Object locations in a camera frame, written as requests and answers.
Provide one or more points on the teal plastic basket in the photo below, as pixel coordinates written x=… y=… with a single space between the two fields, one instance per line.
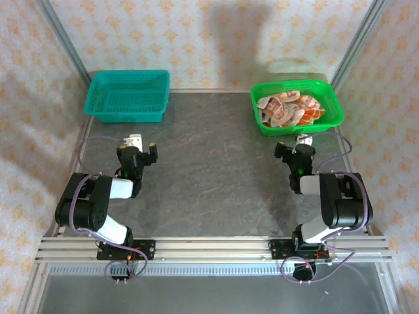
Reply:
x=127 y=98

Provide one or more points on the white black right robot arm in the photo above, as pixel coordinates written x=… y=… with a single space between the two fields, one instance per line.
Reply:
x=343 y=209

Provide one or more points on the green plastic basket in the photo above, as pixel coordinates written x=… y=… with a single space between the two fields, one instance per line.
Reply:
x=294 y=86

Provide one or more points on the grey metal panel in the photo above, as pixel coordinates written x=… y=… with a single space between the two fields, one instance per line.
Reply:
x=209 y=294

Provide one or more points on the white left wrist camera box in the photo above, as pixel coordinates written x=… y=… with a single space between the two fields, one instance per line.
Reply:
x=135 y=141

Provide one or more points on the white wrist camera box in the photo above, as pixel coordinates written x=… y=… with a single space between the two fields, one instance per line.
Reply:
x=135 y=141
x=306 y=140

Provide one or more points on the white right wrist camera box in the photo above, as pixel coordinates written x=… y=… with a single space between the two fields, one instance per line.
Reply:
x=306 y=140

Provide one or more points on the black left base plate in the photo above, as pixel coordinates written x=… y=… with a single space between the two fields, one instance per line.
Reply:
x=147 y=250

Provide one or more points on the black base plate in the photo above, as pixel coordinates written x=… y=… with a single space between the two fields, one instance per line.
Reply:
x=278 y=250
x=147 y=250

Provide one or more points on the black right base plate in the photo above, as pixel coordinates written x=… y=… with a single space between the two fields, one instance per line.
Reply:
x=278 y=250

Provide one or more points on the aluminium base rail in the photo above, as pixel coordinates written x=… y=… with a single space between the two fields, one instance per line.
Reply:
x=212 y=248

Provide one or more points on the aluminium frame post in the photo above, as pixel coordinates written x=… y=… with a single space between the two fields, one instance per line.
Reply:
x=66 y=39
x=359 y=39

